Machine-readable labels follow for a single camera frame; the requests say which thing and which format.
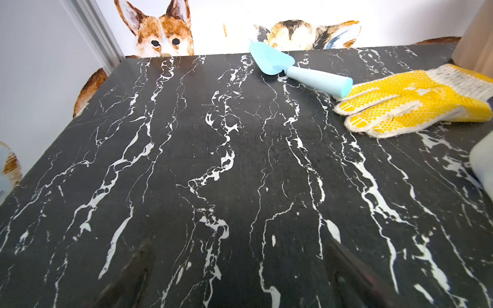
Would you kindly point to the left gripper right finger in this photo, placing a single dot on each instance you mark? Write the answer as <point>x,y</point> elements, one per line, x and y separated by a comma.
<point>353,283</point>

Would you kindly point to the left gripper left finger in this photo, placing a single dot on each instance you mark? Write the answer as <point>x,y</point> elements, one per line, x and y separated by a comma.
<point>130,287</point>

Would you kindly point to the white rectangular tray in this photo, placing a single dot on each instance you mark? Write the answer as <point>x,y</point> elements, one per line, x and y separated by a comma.
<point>481,159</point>

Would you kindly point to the yellow work glove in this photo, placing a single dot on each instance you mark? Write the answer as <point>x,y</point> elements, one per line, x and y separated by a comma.
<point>412,101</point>

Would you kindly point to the teal small trowel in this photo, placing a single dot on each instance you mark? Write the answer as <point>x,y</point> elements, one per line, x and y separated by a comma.
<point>271,62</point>

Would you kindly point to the peach plant pot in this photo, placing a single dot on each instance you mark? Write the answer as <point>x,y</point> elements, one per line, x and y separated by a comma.
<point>474,50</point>

